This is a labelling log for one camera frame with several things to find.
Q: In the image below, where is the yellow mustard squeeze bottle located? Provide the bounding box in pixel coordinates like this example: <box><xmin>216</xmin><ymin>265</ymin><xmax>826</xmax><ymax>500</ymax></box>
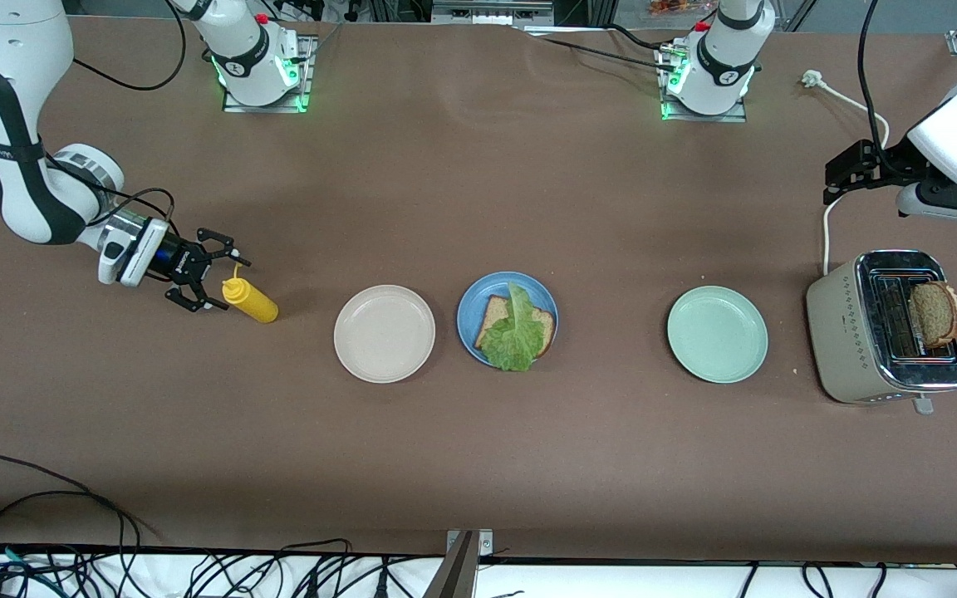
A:
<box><xmin>222</xmin><ymin>264</ymin><xmax>280</xmax><ymax>324</ymax></box>

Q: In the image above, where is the brown toast bread slice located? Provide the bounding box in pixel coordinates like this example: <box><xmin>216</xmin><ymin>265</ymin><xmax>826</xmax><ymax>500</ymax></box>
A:
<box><xmin>909</xmin><ymin>281</ymin><xmax>957</xmax><ymax>349</ymax></box>
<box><xmin>474</xmin><ymin>294</ymin><xmax>557</xmax><ymax>360</ymax></box>

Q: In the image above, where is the green lettuce leaf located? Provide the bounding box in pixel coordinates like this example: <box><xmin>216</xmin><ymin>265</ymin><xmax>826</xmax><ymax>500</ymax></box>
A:
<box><xmin>478</xmin><ymin>281</ymin><xmax>547</xmax><ymax>373</ymax></box>

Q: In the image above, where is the beige plate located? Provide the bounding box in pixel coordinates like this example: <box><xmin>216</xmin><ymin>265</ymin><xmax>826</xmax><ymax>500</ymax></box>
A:
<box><xmin>333</xmin><ymin>284</ymin><xmax>437</xmax><ymax>385</ymax></box>

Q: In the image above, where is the light green plate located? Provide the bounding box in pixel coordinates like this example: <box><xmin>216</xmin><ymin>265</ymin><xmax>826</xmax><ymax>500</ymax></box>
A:
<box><xmin>666</xmin><ymin>285</ymin><xmax>769</xmax><ymax>385</ymax></box>

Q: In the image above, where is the blue plate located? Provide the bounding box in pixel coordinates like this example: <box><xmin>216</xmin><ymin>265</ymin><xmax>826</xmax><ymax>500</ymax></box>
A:
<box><xmin>456</xmin><ymin>271</ymin><xmax>560</xmax><ymax>370</ymax></box>

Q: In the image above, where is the beige chrome toaster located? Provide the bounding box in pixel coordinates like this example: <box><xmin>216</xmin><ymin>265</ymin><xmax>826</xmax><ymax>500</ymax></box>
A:
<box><xmin>806</xmin><ymin>249</ymin><xmax>957</xmax><ymax>414</ymax></box>

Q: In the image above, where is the white toaster power cable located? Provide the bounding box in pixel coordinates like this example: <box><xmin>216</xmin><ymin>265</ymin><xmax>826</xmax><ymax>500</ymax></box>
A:
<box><xmin>802</xmin><ymin>71</ymin><xmax>891</xmax><ymax>277</ymax></box>

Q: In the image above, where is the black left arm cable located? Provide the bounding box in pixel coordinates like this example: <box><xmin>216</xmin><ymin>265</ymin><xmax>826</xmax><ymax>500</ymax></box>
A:
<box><xmin>857</xmin><ymin>0</ymin><xmax>895</xmax><ymax>159</ymax></box>

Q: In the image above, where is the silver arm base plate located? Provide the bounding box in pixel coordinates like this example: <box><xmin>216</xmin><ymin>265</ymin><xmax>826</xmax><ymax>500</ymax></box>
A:
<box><xmin>660</xmin><ymin>46</ymin><xmax>748</xmax><ymax>124</ymax></box>
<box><xmin>221</xmin><ymin>35</ymin><xmax>317</xmax><ymax>115</ymax></box>

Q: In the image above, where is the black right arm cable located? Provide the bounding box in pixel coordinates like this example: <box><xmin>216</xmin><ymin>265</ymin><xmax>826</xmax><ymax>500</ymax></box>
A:
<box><xmin>47</xmin><ymin>0</ymin><xmax>189</xmax><ymax>242</ymax></box>

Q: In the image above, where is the black loose cable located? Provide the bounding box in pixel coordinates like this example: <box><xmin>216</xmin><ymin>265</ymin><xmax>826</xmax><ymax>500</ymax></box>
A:
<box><xmin>0</xmin><ymin>453</ymin><xmax>160</xmax><ymax>541</ymax></box>
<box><xmin>0</xmin><ymin>490</ymin><xmax>143</xmax><ymax>598</ymax></box>

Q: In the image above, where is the black cable behind arm base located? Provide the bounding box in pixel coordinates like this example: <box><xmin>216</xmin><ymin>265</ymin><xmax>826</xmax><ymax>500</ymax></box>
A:
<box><xmin>528</xmin><ymin>33</ymin><xmax>683</xmax><ymax>72</ymax></box>

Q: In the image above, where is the silver aluminium frame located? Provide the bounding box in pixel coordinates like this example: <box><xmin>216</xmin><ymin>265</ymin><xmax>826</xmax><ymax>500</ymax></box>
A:
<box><xmin>431</xmin><ymin>0</ymin><xmax>554</xmax><ymax>26</ymax></box>

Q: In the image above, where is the grey metal table bracket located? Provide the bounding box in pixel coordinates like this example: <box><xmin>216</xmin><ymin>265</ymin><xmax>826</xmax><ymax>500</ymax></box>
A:
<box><xmin>425</xmin><ymin>529</ymin><xmax>496</xmax><ymax>598</ymax></box>

